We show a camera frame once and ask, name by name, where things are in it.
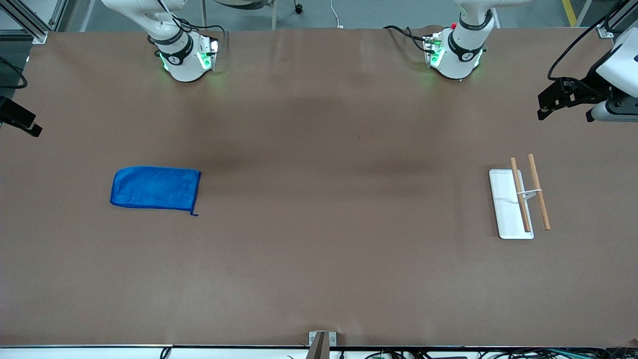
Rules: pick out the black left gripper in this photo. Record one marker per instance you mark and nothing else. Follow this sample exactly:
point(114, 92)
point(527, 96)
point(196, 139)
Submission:
point(591, 82)

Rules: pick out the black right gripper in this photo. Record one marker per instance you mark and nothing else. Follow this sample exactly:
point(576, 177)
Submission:
point(15, 116)

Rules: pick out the blue microfibre towel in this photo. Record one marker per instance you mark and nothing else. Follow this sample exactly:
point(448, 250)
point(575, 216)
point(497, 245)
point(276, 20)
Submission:
point(154, 187)

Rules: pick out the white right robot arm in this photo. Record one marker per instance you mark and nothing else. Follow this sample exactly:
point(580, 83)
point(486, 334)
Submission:
point(182, 62)

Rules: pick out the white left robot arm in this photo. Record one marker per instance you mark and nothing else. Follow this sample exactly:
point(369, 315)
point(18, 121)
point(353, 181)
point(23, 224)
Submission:
point(461, 55)

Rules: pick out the grey chair base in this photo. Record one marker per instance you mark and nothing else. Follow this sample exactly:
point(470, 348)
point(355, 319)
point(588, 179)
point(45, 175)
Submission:
point(299, 8)

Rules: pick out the aluminium frame profile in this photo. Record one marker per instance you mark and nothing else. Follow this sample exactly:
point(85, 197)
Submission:
point(605, 31)
point(31, 26)

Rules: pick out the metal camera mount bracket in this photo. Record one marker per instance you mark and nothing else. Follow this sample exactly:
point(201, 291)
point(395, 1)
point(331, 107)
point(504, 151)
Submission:
point(319, 344)

